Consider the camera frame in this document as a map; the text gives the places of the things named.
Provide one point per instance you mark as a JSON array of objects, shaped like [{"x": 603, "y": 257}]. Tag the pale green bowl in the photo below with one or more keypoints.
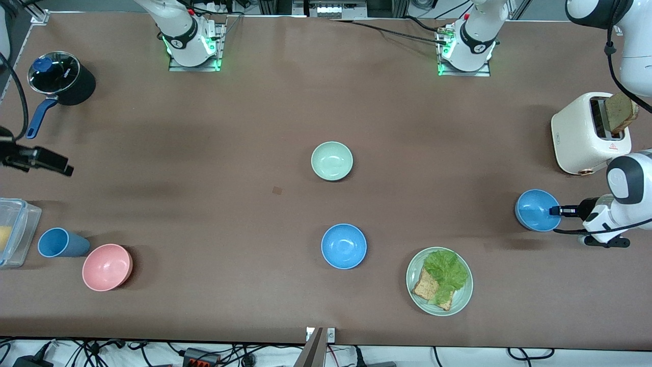
[{"x": 331, "y": 161}]

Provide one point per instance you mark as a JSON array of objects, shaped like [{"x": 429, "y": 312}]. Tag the black pot with glass lid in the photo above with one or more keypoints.
[{"x": 71, "y": 81}]

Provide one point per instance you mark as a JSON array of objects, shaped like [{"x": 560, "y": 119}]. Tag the white mount bracket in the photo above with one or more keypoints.
[{"x": 331, "y": 335}]

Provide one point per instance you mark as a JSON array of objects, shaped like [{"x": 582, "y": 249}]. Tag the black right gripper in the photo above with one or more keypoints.
[{"x": 20, "y": 157}]

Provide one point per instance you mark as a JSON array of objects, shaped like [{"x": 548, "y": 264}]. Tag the brown bread slice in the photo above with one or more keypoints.
[{"x": 424, "y": 288}]

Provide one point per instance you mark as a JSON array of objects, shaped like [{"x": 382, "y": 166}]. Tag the aluminium frame corner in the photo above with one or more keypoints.
[{"x": 36, "y": 12}]

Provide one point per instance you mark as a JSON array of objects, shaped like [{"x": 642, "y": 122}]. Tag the blue cup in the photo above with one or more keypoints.
[{"x": 56, "y": 243}]

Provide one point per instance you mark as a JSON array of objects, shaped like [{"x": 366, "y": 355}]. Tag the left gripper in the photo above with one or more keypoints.
[{"x": 583, "y": 208}]

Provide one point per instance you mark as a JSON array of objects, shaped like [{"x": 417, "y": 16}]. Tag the clear plastic container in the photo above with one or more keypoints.
[{"x": 18, "y": 232}]

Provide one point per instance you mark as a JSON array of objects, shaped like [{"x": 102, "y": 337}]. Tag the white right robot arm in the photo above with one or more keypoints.
[{"x": 178, "y": 23}]

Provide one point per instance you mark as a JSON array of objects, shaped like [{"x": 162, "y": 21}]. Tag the pale green plate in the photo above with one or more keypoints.
[{"x": 462, "y": 294}]

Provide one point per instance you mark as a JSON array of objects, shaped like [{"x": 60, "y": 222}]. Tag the cream toaster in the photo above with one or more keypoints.
[{"x": 578, "y": 135}]

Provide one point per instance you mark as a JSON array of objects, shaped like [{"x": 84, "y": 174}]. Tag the black power strip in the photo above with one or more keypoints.
[{"x": 201, "y": 358}]

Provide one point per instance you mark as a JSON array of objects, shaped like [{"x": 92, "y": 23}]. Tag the pink bowl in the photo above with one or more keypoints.
[{"x": 107, "y": 267}]

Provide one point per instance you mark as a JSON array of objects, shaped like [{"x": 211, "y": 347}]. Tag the green lettuce leaf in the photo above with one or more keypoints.
[{"x": 447, "y": 270}]

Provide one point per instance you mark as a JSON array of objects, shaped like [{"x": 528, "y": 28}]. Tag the grey camera mount bar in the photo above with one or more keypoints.
[{"x": 311, "y": 351}]

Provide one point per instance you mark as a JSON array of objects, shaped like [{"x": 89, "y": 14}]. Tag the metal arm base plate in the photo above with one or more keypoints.
[
  {"x": 466, "y": 73},
  {"x": 218, "y": 46}
]

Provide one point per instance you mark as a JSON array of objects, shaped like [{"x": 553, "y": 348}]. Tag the yellow food block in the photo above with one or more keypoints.
[{"x": 3, "y": 238}]

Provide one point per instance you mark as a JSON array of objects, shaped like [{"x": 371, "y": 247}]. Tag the black power adapter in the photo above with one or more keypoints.
[{"x": 30, "y": 362}]

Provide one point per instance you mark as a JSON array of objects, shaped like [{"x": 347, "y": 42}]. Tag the blue bowl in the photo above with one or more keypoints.
[
  {"x": 344, "y": 246},
  {"x": 535, "y": 210}
]

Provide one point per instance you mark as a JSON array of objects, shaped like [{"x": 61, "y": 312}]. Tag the brown toast slice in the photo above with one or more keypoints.
[{"x": 619, "y": 112}]

